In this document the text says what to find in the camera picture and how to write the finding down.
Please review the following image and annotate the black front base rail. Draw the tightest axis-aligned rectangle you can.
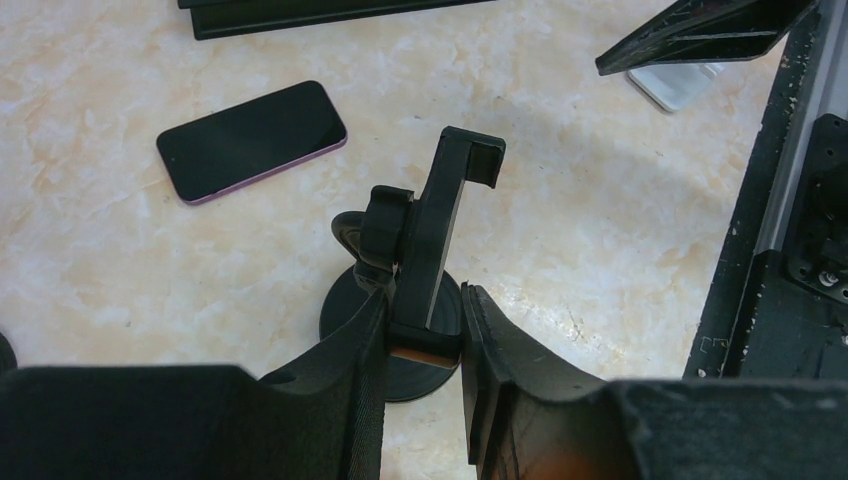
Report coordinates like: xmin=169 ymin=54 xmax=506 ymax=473
xmin=684 ymin=1 xmax=847 ymax=381

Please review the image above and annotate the black phone stand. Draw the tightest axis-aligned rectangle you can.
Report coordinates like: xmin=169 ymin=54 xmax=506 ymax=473
xmin=0 ymin=333 xmax=18 ymax=374
xmin=319 ymin=126 xmax=507 ymax=403

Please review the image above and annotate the white plastic phone holder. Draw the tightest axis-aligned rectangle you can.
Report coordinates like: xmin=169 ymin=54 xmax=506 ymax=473
xmin=626 ymin=63 xmax=726 ymax=113

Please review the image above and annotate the black grey chessboard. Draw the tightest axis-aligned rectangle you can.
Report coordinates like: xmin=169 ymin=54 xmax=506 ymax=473
xmin=177 ymin=0 xmax=485 ymax=40

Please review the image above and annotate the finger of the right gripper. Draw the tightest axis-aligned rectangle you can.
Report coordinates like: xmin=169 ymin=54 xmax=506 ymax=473
xmin=595 ymin=0 xmax=818 ymax=76

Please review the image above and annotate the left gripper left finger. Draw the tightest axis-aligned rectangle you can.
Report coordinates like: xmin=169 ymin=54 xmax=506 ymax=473
xmin=1 ymin=294 xmax=388 ymax=479

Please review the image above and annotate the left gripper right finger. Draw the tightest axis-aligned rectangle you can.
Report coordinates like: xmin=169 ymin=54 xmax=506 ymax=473
xmin=461 ymin=284 xmax=847 ymax=479

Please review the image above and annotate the black phone with purple edge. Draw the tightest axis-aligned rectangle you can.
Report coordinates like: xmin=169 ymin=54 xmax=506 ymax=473
xmin=156 ymin=80 xmax=348 ymax=205

